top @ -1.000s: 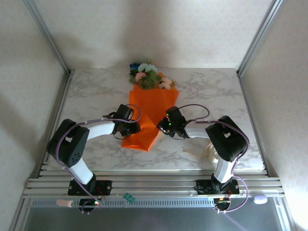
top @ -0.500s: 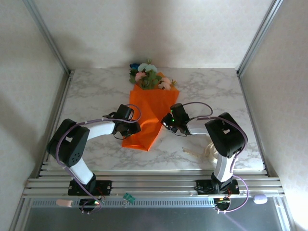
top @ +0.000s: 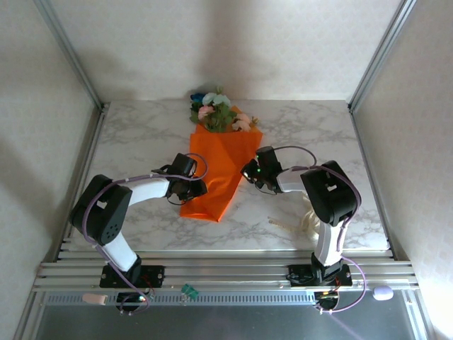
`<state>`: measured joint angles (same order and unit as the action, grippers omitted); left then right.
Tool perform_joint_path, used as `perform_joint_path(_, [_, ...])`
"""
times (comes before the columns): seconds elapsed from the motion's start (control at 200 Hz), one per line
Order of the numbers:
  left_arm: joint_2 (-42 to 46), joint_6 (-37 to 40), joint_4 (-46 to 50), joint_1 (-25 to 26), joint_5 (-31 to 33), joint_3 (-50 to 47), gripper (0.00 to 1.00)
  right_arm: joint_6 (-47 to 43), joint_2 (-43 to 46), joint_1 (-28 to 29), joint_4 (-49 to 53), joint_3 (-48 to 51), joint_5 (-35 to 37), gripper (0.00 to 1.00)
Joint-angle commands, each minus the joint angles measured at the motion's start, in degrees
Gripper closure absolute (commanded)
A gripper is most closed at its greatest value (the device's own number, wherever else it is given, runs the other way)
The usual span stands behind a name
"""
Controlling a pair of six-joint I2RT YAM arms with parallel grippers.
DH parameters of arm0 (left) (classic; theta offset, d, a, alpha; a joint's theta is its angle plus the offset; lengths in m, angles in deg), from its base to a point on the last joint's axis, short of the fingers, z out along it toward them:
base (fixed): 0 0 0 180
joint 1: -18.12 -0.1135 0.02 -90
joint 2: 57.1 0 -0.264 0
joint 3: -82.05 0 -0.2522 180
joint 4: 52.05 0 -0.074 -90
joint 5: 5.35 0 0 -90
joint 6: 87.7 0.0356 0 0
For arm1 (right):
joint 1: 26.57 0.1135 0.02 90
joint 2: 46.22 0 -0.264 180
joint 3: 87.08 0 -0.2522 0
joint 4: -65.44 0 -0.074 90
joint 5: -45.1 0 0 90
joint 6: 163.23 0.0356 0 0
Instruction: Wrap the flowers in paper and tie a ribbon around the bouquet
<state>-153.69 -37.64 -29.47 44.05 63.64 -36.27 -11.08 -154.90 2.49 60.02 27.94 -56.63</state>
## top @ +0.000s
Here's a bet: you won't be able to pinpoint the orange wrapping paper sheet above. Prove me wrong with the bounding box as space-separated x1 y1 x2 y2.
179 124 265 223

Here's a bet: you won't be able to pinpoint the pink artificial flower sprig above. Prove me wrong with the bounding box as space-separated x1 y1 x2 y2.
197 105 260 134

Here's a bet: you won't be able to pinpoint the cream printed ribbon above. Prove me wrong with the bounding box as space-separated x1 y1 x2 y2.
267 193 323 244

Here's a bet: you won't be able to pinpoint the blue artificial flower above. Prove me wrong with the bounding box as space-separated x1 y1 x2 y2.
189 91 207 123

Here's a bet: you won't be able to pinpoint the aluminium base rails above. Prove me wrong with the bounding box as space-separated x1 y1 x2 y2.
33 249 420 293

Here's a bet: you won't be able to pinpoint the slotted metal strip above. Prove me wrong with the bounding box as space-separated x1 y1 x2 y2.
44 292 319 306

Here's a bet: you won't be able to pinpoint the black controller board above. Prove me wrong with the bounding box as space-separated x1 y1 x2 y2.
314 290 340 312
115 292 149 315

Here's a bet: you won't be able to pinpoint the grey metal sheet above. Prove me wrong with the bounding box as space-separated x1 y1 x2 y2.
33 303 420 340

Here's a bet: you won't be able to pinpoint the pink oblong block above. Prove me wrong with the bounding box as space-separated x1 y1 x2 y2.
82 293 108 306

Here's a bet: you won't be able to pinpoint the lavender oval puck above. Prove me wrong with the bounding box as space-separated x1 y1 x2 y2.
373 285 394 301

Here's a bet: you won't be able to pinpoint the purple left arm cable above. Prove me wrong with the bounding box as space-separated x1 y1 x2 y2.
83 152 209 316

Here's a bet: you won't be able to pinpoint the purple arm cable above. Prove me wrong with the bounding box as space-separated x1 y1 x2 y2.
83 152 209 316
260 145 369 315

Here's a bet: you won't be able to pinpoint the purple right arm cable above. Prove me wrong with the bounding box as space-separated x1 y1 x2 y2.
260 145 369 315

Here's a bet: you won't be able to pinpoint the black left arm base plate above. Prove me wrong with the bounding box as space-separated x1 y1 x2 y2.
99 264 166 288

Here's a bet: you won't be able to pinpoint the aluminium side rail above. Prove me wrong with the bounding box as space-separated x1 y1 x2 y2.
56 104 109 253
348 104 396 258

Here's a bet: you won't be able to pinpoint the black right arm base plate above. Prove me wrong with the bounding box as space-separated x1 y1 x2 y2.
287 263 354 287

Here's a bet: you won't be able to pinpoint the aluminium frame post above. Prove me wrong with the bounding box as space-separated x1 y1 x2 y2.
348 0 415 111
33 0 107 111

